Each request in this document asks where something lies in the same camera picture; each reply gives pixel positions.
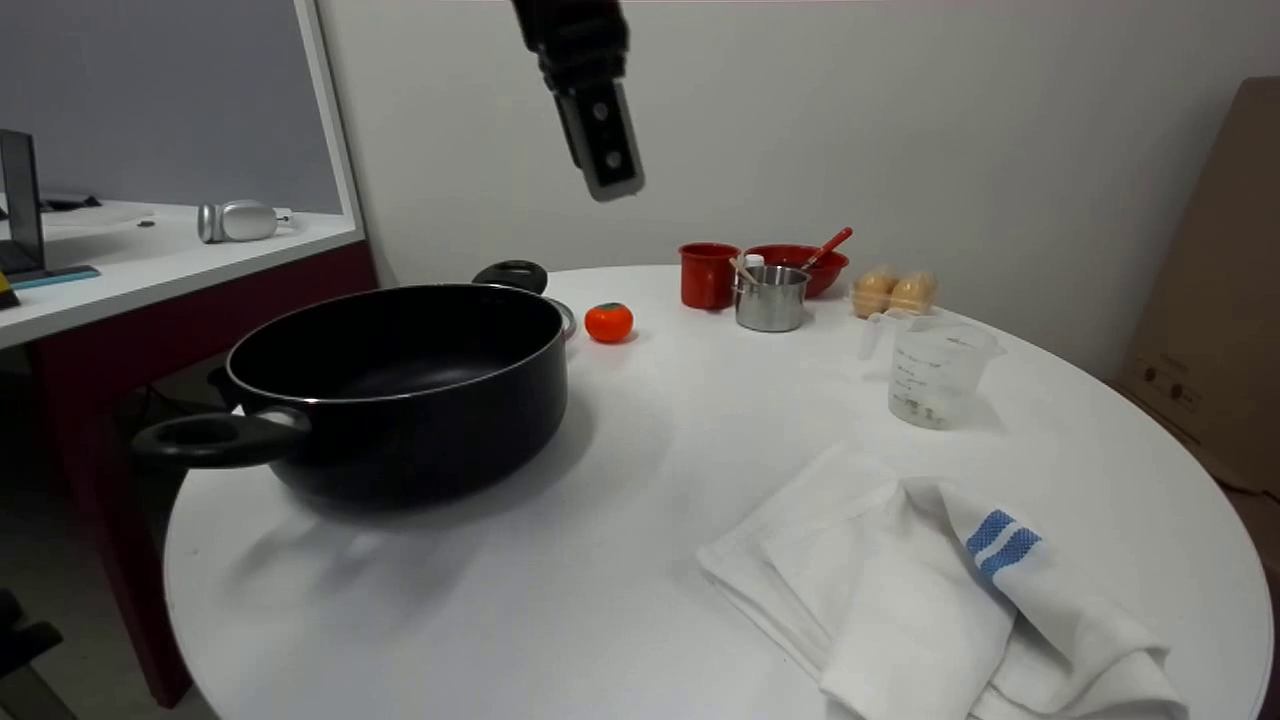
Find white towel blue stripes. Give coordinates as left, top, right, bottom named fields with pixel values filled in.
left=696, top=448, right=1190, bottom=720

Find clear measuring cup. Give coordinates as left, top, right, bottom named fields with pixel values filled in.
left=890, top=315, right=997, bottom=428

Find cardboard box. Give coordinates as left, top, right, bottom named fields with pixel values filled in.
left=1118, top=76, right=1280, bottom=499

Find beige toy eggs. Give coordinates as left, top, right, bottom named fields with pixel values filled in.
left=851, top=270, right=936, bottom=321

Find red toy tomato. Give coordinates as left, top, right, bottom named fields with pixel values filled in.
left=585, top=299, right=637, bottom=343

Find red mug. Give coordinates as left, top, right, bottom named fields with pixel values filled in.
left=680, top=245, right=738, bottom=312

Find grey stand on desk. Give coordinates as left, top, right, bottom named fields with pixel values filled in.
left=0, top=127, right=47, bottom=278

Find small steel cup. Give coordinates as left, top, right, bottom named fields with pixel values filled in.
left=738, top=251, right=807, bottom=331

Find silver can on desk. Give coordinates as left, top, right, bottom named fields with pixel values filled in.
left=196, top=199, right=285, bottom=245

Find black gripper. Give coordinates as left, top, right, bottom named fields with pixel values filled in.
left=513, top=0, right=644, bottom=204

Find white side desk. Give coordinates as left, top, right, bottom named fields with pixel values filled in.
left=0, top=204, right=376, bottom=710

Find black cooking pot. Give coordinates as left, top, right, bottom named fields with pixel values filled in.
left=132, top=261, right=575, bottom=512

